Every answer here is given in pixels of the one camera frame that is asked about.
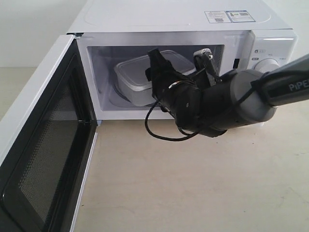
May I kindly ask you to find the white label sticker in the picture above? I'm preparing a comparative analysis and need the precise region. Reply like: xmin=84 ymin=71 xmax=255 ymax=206
xmin=205 ymin=11 xmax=231 ymax=23

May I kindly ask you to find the white plastic lidded container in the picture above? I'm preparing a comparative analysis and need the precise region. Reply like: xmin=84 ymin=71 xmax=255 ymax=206
xmin=114 ymin=50 xmax=196 ymax=107

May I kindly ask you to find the white microwave door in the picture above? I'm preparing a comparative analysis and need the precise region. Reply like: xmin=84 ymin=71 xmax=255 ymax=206
xmin=0 ymin=34 xmax=97 ymax=232

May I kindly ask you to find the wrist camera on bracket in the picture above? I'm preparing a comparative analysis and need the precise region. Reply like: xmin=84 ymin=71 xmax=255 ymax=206
xmin=193 ymin=48 xmax=221 ymax=86

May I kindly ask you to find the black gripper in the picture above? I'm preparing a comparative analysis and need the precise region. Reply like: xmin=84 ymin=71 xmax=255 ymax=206
xmin=145 ymin=48 xmax=200 ymax=114

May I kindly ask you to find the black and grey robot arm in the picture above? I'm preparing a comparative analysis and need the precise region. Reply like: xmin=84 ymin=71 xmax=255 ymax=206
xmin=145 ymin=48 xmax=309 ymax=141

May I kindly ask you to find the white microwave oven body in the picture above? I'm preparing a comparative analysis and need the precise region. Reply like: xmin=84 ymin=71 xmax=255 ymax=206
xmin=68 ymin=0 xmax=297 ymax=121

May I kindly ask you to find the upper white control knob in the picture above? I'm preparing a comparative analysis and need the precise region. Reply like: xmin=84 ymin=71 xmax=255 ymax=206
xmin=254 ymin=58 xmax=280 ymax=73

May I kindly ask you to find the blue label sticker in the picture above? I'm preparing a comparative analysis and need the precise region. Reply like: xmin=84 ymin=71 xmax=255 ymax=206
xmin=226 ymin=10 xmax=255 ymax=23

